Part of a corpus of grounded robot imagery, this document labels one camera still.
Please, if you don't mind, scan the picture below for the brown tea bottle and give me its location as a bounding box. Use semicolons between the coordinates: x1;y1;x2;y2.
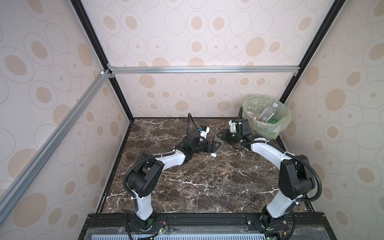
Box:
247;111;259;121

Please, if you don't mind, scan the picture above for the green sprite bottle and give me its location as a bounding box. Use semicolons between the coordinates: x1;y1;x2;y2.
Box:
268;118;279;124

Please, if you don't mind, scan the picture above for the large clear square bottle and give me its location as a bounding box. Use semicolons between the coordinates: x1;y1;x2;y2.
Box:
258;103;279;122

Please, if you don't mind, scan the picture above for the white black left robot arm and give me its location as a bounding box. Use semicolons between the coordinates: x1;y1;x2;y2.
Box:
123;128;222;222

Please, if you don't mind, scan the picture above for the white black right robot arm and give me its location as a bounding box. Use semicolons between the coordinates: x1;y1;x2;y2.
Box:
217;119;322;228

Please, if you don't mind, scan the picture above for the mesh bin with green liner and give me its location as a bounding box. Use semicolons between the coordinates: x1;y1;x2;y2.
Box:
243;95;292;140

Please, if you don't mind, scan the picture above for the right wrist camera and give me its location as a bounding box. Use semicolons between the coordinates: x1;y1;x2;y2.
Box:
229;120;237;133

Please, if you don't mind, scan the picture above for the horizontal aluminium back rail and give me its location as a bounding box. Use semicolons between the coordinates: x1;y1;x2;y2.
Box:
111;66;300;74

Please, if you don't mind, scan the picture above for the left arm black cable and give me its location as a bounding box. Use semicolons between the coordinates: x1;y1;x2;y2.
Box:
122;112;200;199

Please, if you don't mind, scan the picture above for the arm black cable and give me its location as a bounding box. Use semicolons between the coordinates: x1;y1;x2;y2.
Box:
238;105;323;202
122;112;200;199

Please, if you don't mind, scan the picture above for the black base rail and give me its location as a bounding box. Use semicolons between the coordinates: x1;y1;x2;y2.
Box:
79;212;337;240

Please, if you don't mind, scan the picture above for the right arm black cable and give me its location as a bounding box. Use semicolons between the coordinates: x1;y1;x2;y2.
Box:
238;105;323;202

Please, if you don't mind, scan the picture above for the black left corner post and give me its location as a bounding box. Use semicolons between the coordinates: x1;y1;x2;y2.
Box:
70;0;135;122

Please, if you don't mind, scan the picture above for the black corner post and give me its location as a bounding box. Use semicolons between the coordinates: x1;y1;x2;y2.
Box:
280;0;347;104
70;0;135;122

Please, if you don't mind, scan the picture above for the black right corner post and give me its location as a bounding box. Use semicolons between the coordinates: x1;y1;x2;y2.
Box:
280;0;347;104

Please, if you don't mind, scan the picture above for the diagonal aluminium left rail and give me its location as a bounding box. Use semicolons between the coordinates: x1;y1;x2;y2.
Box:
1;69;111;225

